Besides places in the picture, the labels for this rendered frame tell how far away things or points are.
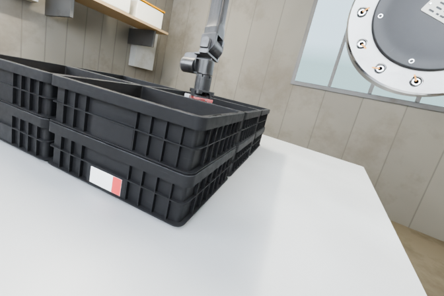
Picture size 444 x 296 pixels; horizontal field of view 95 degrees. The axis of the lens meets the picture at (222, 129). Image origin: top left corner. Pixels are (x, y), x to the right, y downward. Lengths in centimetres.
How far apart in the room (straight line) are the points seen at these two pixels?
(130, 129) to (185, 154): 13
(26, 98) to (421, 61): 79
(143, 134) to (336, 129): 258
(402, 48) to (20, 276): 57
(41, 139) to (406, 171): 297
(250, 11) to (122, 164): 310
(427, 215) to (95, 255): 302
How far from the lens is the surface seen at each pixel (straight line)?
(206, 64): 74
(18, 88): 74
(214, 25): 78
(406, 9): 39
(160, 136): 41
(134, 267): 39
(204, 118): 35
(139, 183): 46
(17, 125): 77
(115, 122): 47
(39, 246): 44
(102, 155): 52
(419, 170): 299
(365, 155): 288
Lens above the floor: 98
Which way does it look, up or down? 11 degrees down
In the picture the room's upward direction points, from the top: 13 degrees clockwise
